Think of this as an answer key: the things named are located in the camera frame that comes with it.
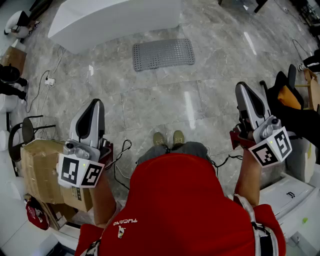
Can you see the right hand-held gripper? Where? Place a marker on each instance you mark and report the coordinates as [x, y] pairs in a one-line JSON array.
[[272, 147]]

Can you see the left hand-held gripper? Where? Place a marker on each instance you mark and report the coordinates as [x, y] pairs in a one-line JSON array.
[[75, 170]]

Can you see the grey rubber floor mat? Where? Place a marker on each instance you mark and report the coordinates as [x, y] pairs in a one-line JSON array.
[[163, 53]]

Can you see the person's right forearm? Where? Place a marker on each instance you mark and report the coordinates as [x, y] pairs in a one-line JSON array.
[[247, 177]]

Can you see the person's left forearm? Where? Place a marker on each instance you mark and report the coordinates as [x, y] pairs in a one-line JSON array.
[[103, 200]]

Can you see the white bathtub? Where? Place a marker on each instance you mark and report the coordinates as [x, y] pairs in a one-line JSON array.
[[112, 20]]

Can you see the orange cushion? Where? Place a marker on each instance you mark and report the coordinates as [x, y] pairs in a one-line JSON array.
[[287, 97]]

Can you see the white power strip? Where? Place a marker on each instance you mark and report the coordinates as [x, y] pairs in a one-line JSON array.
[[50, 82]]

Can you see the black office chair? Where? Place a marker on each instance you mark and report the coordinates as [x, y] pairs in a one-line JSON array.
[[307, 120]]

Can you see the black metal chair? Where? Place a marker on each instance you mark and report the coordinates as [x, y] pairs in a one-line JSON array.
[[27, 130]]

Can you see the wooden chair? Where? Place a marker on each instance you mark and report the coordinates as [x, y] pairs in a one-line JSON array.
[[312, 85]]

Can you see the large taped cardboard box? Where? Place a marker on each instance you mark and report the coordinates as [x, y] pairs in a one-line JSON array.
[[40, 170]]

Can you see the person's olive left shoe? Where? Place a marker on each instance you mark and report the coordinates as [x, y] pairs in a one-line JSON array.
[[159, 138]]

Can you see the person's olive shoe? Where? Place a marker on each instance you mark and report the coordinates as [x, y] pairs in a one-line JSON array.
[[178, 137], [159, 138]]

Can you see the person's grey trousers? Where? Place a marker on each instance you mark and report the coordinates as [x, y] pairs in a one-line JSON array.
[[190, 148]]

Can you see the person's olive right shoe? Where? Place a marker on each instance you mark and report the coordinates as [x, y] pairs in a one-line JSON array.
[[178, 137]]

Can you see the dark wooden sink table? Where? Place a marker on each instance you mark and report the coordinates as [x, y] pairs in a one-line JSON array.
[[260, 5]]

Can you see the small cardboard box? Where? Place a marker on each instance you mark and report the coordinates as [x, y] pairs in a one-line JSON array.
[[13, 58]]

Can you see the white cabinet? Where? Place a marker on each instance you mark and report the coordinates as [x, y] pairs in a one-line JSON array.
[[292, 200]]

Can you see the person's red shirt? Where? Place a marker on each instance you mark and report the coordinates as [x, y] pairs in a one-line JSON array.
[[180, 207]]

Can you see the small green object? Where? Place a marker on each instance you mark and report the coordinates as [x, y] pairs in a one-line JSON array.
[[305, 220]]

